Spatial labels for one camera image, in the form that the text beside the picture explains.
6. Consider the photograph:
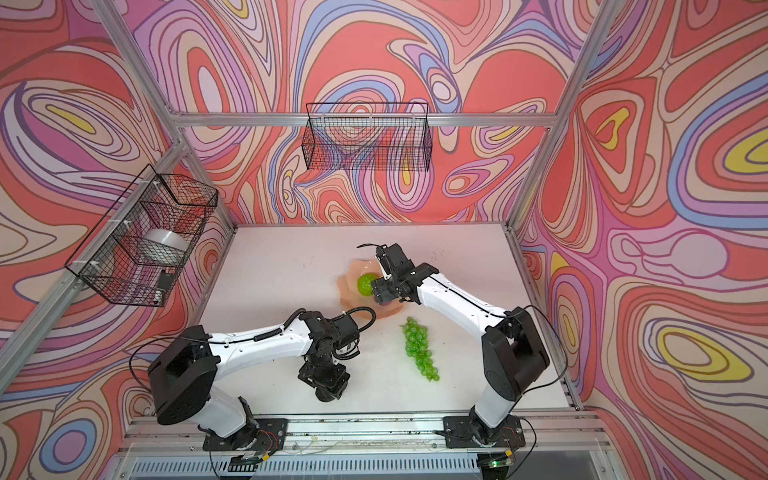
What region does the green bumpy custard apple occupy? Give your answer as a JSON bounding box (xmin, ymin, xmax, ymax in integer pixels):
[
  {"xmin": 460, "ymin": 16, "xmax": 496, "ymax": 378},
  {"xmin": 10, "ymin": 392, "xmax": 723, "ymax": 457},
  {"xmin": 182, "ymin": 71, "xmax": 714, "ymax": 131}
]
[{"xmin": 357, "ymin": 273, "xmax": 379, "ymax": 297}]

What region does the pink wavy fruit bowl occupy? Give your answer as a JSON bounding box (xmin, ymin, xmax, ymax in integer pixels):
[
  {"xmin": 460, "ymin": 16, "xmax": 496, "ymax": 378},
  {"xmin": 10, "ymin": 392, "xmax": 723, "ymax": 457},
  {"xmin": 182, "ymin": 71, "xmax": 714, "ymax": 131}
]
[{"xmin": 337, "ymin": 259, "xmax": 404, "ymax": 318}]

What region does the green fake grape bunch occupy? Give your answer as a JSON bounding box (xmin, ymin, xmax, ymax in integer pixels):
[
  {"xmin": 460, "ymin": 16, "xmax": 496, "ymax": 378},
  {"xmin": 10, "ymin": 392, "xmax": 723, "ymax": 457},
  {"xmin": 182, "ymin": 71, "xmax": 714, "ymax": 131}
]
[{"xmin": 401, "ymin": 317, "xmax": 440, "ymax": 382}]

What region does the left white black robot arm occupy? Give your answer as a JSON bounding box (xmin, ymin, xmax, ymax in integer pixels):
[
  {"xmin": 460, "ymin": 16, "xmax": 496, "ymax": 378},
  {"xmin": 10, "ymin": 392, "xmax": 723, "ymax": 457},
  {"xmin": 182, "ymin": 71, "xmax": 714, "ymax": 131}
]
[{"xmin": 148, "ymin": 308, "xmax": 360, "ymax": 450}]

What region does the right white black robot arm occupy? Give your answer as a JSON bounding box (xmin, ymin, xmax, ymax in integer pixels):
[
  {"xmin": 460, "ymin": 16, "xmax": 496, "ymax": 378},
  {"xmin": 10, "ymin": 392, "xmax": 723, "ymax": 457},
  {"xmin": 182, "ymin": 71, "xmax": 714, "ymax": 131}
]
[{"xmin": 372, "ymin": 243, "xmax": 551, "ymax": 448}]

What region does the small black device in basket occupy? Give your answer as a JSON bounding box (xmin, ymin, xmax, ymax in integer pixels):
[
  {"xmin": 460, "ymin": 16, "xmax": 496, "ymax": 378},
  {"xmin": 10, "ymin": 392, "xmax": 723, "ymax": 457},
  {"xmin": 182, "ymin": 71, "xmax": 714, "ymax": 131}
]
[{"xmin": 156, "ymin": 270, "xmax": 174, "ymax": 296}]

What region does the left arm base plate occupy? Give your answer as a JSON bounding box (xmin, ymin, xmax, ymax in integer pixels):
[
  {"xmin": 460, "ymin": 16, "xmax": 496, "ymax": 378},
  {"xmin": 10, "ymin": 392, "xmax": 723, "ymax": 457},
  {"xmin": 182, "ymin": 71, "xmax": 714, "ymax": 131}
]
[{"xmin": 203, "ymin": 418, "xmax": 288, "ymax": 454}]

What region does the black wire basket back wall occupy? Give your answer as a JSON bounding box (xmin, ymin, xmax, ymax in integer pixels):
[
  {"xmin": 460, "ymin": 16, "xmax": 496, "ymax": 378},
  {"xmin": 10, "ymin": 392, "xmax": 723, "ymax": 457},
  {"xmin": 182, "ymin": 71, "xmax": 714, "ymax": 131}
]
[{"xmin": 301, "ymin": 101, "xmax": 433, "ymax": 173}]

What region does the black wire basket wall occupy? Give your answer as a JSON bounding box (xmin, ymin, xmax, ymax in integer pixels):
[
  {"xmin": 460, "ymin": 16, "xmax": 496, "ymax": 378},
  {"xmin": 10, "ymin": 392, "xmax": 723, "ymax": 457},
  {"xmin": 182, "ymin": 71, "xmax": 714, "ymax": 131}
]
[
  {"xmin": 65, "ymin": 166, "xmax": 219, "ymax": 308},
  {"xmin": 301, "ymin": 101, "xmax": 433, "ymax": 173}
]

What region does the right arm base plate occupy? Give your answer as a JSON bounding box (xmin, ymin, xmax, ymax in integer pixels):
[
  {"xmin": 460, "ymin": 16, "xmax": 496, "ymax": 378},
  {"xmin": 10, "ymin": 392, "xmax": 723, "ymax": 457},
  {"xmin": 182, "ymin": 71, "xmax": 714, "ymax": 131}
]
[{"xmin": 436, "ymin": 415, "xmax": 526, "ymax": 451}]

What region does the aluminium front rail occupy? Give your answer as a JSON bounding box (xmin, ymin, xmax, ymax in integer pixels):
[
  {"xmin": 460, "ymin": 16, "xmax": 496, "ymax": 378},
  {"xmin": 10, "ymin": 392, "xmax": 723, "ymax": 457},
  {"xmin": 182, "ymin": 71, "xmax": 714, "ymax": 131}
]
[{"xmin": 119, "ymin": 410, "xmax": 612, "ymax": 455}]

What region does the black wire basket left wall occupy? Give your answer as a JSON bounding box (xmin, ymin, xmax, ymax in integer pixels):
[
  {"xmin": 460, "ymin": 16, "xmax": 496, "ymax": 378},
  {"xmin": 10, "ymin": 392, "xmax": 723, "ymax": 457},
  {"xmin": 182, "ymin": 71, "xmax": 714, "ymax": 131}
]
[{"xmin": 65, "ymin": 166, "xmax": 219, "ymax": 308}]

